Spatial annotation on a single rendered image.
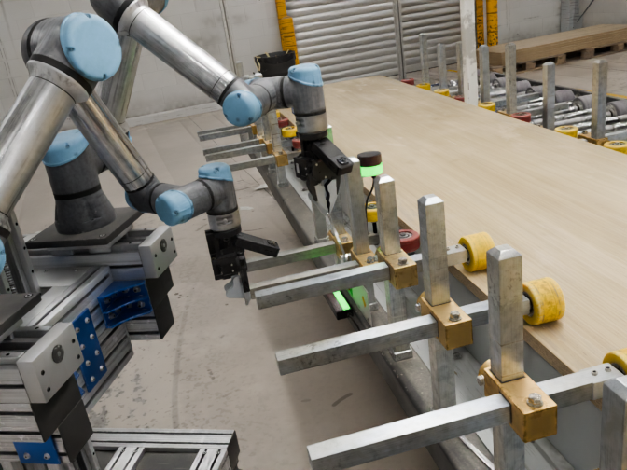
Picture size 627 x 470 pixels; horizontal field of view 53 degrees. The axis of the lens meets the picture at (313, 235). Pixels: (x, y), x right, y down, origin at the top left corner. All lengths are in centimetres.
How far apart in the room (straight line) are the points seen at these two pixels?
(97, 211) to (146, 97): 757
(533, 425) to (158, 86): 855
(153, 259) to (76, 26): 64
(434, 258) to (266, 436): 148
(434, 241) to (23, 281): 96
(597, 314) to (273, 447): 145
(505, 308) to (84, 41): 82
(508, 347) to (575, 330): 31
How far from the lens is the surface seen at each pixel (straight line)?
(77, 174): 164
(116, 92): 168
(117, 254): 164
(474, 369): 160
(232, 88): 139
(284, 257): 182
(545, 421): 94
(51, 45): 122
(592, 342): 120
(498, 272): 88
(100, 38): 122
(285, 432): 247
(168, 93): 922
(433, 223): 109
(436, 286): 114
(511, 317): 92
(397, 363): 149
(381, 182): 131
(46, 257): 175
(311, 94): 146
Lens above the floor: 154
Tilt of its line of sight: 22 degrees down
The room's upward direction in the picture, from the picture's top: 8 degrees counter-clockwise
